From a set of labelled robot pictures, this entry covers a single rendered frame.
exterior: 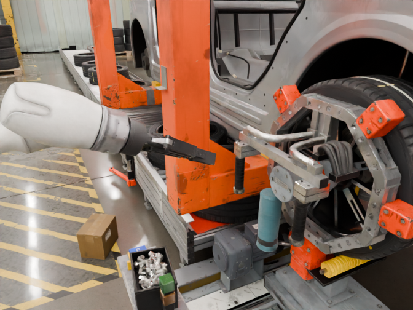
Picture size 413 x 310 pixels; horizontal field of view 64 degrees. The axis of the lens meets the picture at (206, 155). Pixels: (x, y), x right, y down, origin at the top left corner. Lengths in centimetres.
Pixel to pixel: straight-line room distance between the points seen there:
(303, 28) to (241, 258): 103
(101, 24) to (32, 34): 1058
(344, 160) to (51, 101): 75
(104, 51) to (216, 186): 198
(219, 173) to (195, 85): 45
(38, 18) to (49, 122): 1308
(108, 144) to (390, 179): 76
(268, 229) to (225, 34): 264
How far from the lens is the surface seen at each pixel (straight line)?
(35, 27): 1368
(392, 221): 107
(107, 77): 323
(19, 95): 62
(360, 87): 117
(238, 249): 156
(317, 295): 168
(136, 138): 66
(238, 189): 127
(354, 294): 173
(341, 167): 99
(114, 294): 198
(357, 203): 128
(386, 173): 105
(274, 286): 175
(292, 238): 105
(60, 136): 62
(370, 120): 104
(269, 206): 130
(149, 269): 121
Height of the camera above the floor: 139
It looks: 24 degrees down
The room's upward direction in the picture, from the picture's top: straight up
